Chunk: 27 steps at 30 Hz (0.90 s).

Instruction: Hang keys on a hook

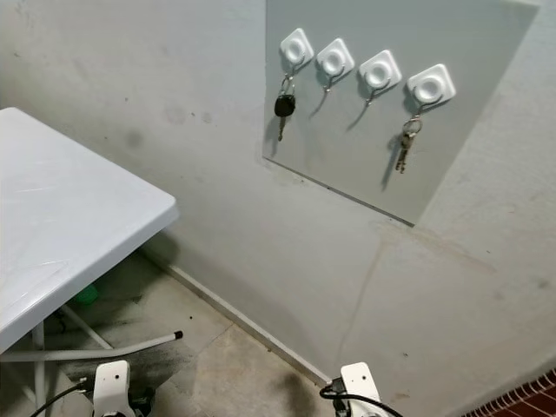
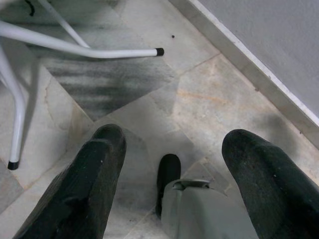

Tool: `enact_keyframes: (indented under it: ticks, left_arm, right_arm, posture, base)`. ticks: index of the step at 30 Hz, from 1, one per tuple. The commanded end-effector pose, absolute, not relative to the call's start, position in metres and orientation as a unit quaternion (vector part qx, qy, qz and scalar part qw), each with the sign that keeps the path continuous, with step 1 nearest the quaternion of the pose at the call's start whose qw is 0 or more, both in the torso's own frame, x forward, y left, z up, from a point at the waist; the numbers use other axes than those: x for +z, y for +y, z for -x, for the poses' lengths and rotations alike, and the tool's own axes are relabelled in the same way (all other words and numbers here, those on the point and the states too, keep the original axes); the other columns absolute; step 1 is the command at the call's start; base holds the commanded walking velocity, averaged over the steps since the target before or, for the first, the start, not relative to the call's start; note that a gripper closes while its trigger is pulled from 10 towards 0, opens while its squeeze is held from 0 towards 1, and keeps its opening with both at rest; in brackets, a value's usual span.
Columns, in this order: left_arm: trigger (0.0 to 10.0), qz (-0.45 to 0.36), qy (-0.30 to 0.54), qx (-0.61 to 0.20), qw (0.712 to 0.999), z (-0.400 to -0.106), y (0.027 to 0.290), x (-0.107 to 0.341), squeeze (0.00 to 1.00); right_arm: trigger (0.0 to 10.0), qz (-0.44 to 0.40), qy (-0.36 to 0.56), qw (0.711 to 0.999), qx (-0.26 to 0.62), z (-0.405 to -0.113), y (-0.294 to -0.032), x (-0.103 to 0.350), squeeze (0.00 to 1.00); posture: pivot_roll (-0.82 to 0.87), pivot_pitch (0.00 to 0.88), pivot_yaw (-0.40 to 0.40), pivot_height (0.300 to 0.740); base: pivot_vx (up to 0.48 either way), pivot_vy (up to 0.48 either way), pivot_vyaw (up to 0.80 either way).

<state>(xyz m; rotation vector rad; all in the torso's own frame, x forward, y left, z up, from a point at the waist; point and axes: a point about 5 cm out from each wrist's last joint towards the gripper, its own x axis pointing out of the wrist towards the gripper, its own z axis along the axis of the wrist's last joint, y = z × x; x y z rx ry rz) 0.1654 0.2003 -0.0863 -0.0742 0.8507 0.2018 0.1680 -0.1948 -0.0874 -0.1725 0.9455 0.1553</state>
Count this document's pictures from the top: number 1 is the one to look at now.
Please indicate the green object under table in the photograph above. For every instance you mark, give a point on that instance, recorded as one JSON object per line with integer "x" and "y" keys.
{"x": 87, "y": 294}

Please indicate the white plastic folding table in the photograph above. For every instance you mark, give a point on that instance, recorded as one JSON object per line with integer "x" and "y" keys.
{"x": 69, "y": 226}

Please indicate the metal key bunch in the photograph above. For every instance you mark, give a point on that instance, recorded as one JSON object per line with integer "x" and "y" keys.
{"x": 407, "y": 143}

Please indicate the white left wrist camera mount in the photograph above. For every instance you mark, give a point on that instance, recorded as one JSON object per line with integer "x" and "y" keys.
{"x": 111, "y": 387}

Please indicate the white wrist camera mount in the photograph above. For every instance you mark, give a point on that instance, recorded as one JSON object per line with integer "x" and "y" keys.
{"x": 111, "y": 387}
{"x": 360, "y": 387}

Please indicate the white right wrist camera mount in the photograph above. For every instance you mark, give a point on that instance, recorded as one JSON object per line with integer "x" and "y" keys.
{"x": 360, "y": 387}

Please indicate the grey wall board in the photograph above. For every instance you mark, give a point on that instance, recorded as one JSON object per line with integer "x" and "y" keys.
{"x": 347, "y": 148}

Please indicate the white square wall hook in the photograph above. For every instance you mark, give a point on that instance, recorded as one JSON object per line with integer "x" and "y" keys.
{"x": 334, "y": 59}
{"x": 296, "y": 48}
{"x": 431, "y": 85}
{"x": 380, "y": 70}

